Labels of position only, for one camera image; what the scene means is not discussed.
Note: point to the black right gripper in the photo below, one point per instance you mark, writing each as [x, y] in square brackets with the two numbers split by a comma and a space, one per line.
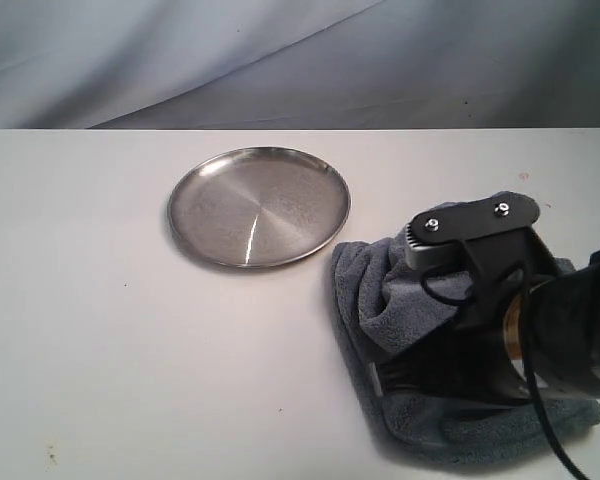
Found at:
[479, 362]

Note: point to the grey-blue fleece towel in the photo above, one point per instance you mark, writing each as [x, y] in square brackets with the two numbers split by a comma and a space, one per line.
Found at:
[381, 310]

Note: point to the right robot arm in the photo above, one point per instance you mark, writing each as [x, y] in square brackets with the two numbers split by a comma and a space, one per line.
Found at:
[525, 331]

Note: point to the round stainless steel plate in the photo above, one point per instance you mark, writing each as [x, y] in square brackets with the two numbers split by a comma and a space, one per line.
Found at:
[258, 207]

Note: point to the white backdrop cloth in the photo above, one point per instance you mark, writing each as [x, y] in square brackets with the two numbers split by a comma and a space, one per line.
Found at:
[299, 64]

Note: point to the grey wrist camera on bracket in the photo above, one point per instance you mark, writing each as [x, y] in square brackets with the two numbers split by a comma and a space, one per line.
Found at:
[460, 235]

